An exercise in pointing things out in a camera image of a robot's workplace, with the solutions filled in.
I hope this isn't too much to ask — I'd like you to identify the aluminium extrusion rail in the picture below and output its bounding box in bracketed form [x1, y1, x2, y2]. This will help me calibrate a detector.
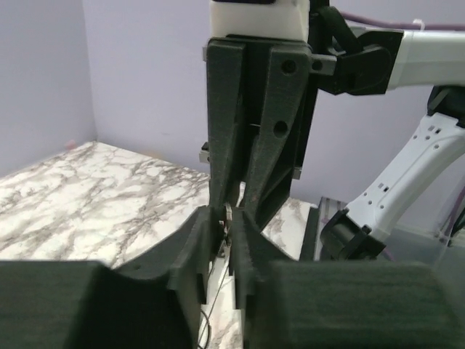
[315, 197, 347, 260]

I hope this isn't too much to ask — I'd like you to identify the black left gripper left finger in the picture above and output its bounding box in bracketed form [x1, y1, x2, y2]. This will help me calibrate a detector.
[1, 206, 211, 348]

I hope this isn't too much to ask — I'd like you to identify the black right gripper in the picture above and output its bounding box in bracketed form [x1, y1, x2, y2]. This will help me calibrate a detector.
[204, 1, 403, 228]

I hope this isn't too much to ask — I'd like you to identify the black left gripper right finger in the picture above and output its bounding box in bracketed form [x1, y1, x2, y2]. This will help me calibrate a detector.
[230, 209, 464, 348]

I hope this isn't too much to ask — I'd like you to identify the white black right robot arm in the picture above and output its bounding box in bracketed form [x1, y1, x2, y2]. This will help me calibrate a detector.
[203, 1, 464, 260]

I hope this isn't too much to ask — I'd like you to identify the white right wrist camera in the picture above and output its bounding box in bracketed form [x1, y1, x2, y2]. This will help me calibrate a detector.
[209, 1, 310, 41]

